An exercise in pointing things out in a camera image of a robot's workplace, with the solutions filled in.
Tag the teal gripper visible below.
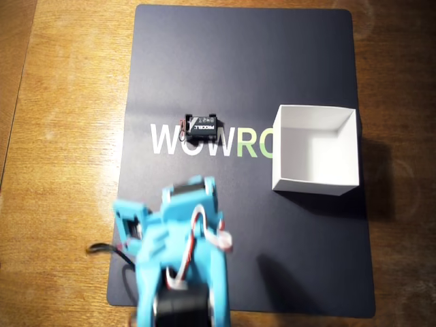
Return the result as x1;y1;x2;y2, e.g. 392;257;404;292
146;175;225;240

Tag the white open box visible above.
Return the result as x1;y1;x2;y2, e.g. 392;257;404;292
271;104;361;197

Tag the black mat with WOWRO print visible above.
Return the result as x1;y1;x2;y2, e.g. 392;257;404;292
106;3;376;320

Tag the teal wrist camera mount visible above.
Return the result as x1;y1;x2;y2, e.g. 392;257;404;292
113;200;148;249

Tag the thick black camera cable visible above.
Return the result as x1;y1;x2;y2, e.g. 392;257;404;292
87;242;139;299

